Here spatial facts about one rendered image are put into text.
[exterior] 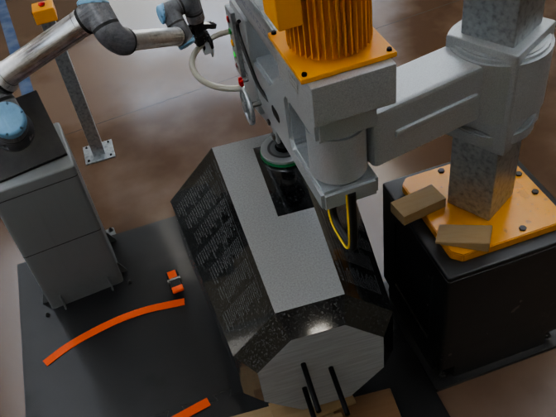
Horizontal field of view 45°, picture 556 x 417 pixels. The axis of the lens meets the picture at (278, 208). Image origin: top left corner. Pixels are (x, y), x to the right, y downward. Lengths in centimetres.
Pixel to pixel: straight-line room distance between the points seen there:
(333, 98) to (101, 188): 279
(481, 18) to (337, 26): 65
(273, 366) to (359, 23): 126
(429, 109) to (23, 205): 196
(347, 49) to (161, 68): 366
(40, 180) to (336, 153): 163
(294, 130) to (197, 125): 245
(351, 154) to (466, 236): 76
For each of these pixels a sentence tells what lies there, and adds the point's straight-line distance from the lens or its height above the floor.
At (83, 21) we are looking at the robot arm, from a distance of 292.
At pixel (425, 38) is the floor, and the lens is 540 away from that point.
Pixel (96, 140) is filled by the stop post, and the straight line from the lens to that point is 464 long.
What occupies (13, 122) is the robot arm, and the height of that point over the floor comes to 117.
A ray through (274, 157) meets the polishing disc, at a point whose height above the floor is 89.
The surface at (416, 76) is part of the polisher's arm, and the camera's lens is 224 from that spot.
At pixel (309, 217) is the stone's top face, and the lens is 269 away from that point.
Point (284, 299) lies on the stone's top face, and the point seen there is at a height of 87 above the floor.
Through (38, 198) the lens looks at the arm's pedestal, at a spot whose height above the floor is 74.
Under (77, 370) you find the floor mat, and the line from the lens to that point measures 355.
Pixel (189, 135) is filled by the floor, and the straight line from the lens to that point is 466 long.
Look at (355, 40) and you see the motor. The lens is 187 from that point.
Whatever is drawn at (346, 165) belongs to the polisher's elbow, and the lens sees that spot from 212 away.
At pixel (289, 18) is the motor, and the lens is 178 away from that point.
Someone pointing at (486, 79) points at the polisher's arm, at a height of 147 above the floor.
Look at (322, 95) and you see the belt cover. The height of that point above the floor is 171.
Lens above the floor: 276
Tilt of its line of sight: 44 degrees down
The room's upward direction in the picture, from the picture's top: 9 degrees counter-clockwise
